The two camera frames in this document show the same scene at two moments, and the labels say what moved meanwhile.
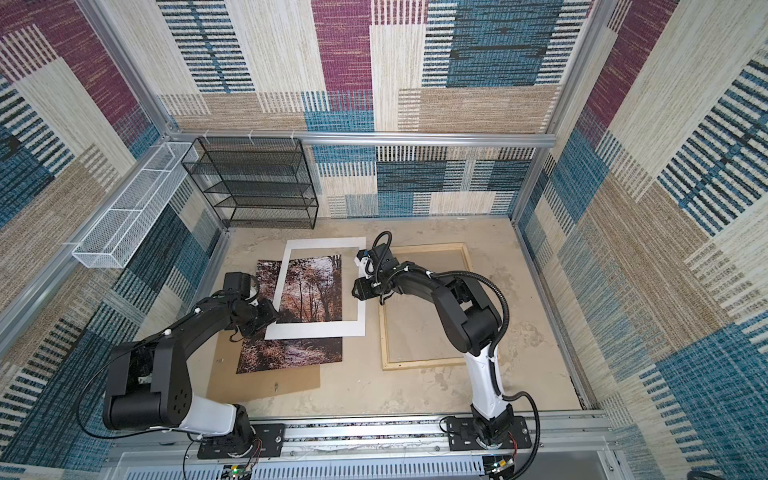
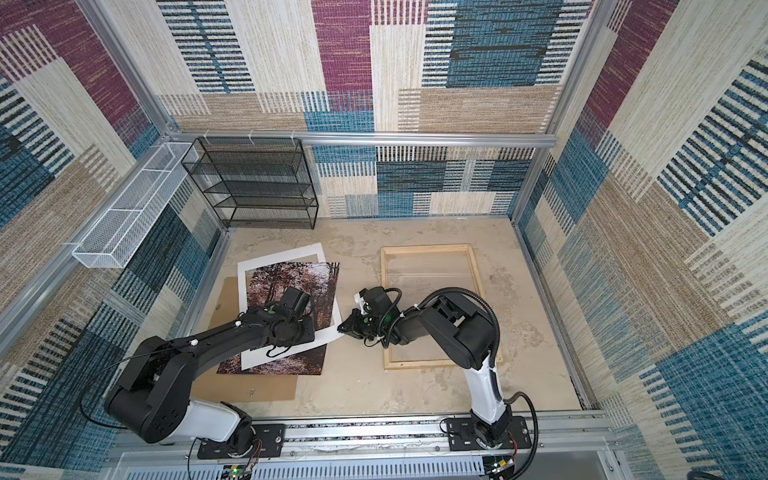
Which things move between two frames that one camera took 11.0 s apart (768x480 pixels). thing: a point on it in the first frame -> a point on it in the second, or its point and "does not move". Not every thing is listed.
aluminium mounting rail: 387,450 does not move
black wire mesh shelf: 256,183 does not move
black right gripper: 364,290 -> 352,322
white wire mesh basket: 117,234 does not move
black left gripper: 270,314 -> 310,325
